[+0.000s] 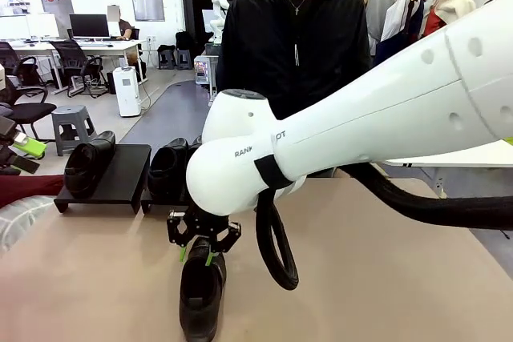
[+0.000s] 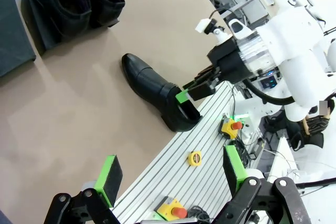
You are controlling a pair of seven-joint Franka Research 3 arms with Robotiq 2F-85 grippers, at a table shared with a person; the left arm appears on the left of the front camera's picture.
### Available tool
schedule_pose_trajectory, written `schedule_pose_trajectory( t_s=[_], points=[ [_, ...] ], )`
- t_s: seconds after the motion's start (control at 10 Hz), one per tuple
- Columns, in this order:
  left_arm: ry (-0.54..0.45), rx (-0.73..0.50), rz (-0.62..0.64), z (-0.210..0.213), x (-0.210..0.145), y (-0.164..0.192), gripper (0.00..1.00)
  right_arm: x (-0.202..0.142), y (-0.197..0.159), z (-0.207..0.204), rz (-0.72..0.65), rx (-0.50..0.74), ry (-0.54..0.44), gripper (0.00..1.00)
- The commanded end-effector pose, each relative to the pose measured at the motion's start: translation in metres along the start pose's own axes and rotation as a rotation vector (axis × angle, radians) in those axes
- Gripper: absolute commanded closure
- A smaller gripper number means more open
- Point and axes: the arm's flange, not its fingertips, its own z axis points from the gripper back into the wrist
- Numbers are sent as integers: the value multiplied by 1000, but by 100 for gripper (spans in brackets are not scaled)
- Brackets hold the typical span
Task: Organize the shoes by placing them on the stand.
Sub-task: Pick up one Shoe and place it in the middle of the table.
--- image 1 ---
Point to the black computer monitor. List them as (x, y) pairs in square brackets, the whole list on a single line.
[(89, 25)]

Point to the grey plastic stool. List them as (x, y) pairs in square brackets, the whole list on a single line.
[(70, 111)]

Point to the seated background person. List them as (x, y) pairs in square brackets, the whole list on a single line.
[(125, 29)]

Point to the black leather buckle shoe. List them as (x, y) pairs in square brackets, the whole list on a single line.
[(195, 142), (200, 302), (164, 174)]

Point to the mannequin in grey shirt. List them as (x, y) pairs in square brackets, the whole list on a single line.
[(378, 9)]

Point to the white table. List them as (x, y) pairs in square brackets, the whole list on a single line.
[(481, 155)]

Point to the white air purifier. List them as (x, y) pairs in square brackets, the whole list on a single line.
[(127, 93)]

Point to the black tripod pole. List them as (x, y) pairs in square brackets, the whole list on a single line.
[(410, 9)]

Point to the black shoe with paper stuffing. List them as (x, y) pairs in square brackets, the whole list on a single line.
[(86, 166)]

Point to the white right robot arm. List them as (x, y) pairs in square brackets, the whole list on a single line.
[(360, 117)]

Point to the grey cabinet with red sign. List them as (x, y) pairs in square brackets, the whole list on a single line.
[(56, 1)]

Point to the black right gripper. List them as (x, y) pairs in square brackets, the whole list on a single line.
[(206, 226)]

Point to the computer case with lights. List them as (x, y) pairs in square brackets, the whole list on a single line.
[(200, 69)]

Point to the white monitor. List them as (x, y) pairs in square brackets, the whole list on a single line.
[(42, 25), (12, 27)]

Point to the dark red cloth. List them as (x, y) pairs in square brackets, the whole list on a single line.
[(28, 190)]

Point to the black plastic stool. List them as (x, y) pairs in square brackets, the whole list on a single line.
[(166, 59), (184, 59)]

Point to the person in black jacket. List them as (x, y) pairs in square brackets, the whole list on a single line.
[(260, 45)]

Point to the black metal shoe stand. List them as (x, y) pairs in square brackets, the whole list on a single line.
[(120, 182), (160, 205)]

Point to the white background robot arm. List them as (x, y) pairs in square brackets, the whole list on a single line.
[(219, 9)]

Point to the white office desk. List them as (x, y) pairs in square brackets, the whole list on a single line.
[(40, 46)]

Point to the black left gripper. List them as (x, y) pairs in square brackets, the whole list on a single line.
[(5, 138)]

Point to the silver jacket zipper pull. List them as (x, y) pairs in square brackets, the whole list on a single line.
[(297, 53)]

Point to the mannequin in white navy jacket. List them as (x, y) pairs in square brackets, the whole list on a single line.
[(394, 25)]

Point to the black backpack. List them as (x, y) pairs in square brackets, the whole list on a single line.
[(185, 41)]

